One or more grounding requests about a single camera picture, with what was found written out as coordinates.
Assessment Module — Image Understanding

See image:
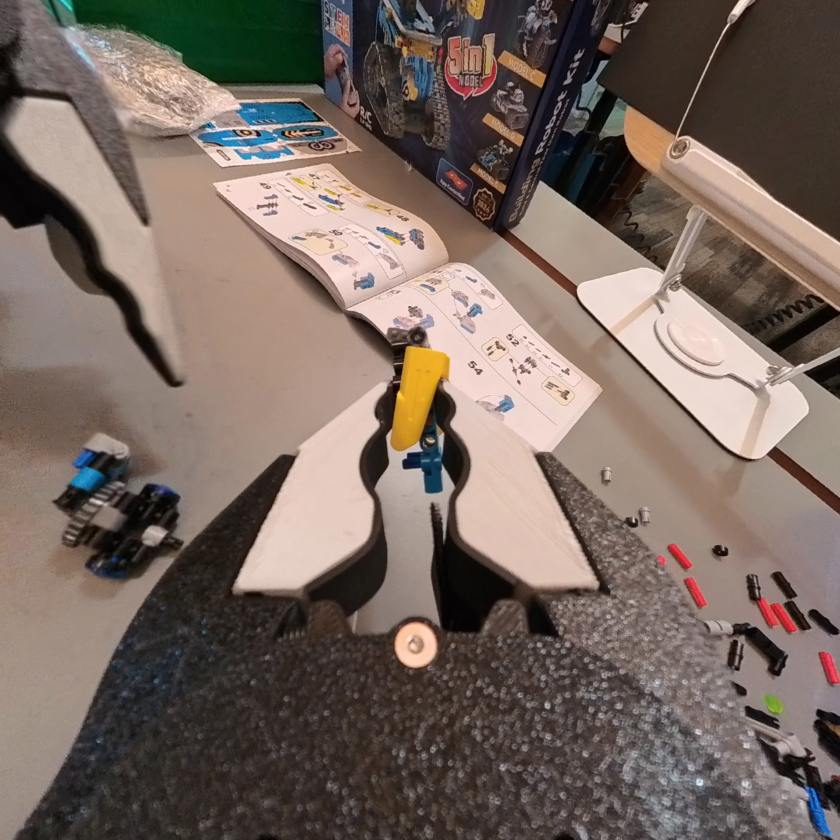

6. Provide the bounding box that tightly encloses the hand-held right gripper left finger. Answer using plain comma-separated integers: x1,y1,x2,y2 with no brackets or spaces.
233,382,389,603

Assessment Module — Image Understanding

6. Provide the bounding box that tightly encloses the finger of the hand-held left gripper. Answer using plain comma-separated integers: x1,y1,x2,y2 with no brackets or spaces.
0,95,186,388

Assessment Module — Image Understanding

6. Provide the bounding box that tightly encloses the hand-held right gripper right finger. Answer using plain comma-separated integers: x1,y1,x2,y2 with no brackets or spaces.
436,381,601,597

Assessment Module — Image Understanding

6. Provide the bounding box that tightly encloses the yellow and blue brick assembly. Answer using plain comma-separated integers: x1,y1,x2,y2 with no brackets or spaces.
387,325,455,496

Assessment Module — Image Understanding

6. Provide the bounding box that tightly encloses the black and blue gear assembly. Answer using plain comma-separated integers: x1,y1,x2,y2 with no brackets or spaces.
52,433,186,580

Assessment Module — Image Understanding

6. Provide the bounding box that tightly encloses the grey desk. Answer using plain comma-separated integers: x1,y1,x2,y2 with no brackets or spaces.
0,82,840,840

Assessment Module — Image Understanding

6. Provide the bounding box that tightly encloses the clear plastic bag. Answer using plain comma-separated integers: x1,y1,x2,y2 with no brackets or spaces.
62,25,242,139

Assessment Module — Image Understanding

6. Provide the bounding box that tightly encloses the blue sticker sheet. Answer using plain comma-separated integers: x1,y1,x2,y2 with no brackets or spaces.
192,98,363,165

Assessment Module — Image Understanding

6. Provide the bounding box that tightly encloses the green plastic bin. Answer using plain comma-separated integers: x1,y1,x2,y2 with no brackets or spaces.
71,0,326,86

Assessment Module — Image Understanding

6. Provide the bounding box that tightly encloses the open instruction booklet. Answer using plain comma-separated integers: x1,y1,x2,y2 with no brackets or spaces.
214,163,602,454

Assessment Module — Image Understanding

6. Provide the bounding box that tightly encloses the pile of loose building pieces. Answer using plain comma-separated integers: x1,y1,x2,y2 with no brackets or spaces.
600,465,840,840

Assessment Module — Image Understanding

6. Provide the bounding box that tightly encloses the dark blue toy kit box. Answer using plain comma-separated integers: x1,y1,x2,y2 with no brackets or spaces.
322,0,634,232

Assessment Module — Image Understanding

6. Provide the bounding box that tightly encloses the black panel with wooden edge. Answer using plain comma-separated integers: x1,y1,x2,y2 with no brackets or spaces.
596,0,840,227

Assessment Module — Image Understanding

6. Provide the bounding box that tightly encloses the black coiled cable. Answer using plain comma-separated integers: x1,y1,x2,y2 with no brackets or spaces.
617,193,833,337

